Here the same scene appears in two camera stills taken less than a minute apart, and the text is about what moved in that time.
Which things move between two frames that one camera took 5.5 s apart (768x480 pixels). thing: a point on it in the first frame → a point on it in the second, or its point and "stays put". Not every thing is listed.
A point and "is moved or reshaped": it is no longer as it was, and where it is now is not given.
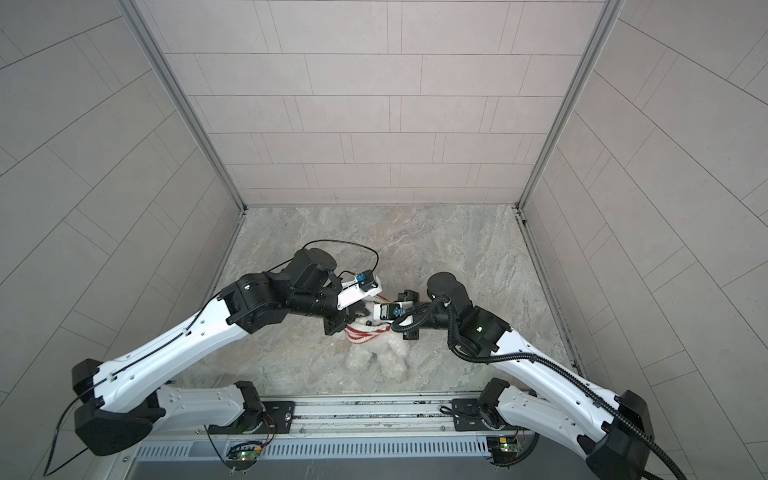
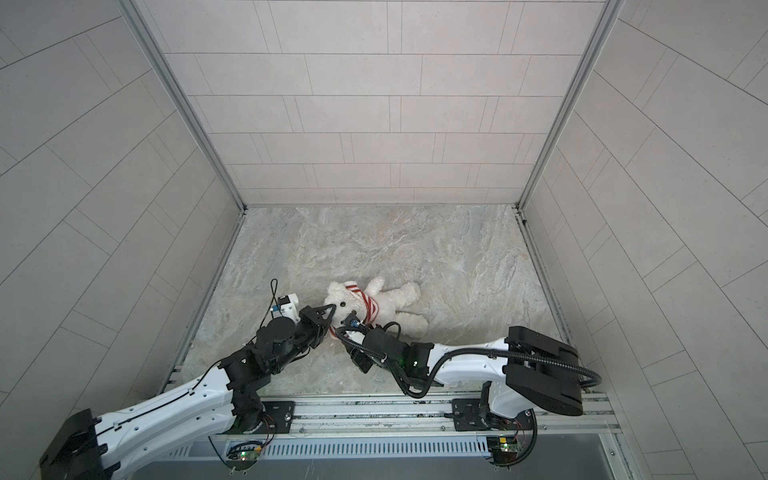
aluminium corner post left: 181,100 stays put
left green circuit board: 244,454 stays put
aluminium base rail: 343,429 stays put
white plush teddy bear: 392,352 is moved or reshaped
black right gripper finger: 412,334 → 364,363
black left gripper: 341,320 → 312,319
